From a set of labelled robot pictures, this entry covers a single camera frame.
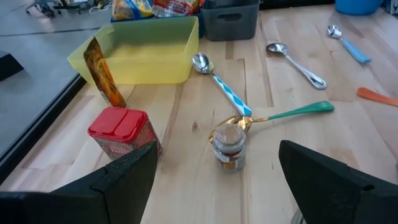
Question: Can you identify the spoon light blue handle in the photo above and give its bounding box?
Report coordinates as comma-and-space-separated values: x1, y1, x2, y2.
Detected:
326, 24, 373, 65

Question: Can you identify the spoon orange handle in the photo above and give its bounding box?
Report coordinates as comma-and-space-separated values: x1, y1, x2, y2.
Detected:
356, 86, 398, 108

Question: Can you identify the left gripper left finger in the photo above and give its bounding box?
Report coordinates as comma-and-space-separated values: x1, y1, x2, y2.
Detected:
0, 141, 159, 224

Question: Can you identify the blue round lid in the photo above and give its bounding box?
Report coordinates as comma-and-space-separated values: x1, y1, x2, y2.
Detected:
334, 0, 385, 16

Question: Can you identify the yellow plastic bin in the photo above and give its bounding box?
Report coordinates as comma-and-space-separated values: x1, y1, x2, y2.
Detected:
67, 15, 200, 85

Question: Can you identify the blue yellow snack bag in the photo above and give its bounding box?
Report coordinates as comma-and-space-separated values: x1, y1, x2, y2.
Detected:
111, 0, 155, 22

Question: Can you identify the grey plastic bin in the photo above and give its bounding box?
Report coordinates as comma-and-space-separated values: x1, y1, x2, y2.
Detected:
200, 0, 261, 42

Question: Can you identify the orange brown seasoning packet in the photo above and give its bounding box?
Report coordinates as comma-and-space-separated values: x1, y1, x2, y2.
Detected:
83, 36, 127, 109

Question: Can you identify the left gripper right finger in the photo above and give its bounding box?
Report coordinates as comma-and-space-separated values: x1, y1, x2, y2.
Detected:
279, 139, 398, 224

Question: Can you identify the orange red snack bag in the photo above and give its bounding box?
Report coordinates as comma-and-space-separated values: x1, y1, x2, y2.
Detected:
153, 0, 205, 17

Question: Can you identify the small glass spice jar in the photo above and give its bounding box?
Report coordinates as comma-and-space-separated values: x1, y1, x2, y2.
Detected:
213, 123, 248, 172

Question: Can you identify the gold spoon green handle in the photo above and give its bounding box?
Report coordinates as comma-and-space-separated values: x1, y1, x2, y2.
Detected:
208, 100, 335, 144

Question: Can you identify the red lid spice tin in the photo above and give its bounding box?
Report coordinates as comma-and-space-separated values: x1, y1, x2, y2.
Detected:
87, 106, 164, 161

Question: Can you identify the plain silver metal spoon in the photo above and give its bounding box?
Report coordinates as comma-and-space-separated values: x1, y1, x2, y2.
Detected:
266, 42, 328, 90

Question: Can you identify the spoon blue white checked handle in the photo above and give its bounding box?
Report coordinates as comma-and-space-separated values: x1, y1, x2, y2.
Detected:
192, 52, 253, 117

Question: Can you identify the black aluminium table frame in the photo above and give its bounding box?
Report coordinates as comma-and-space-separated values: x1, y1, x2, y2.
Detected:
0, 74, 88, 184

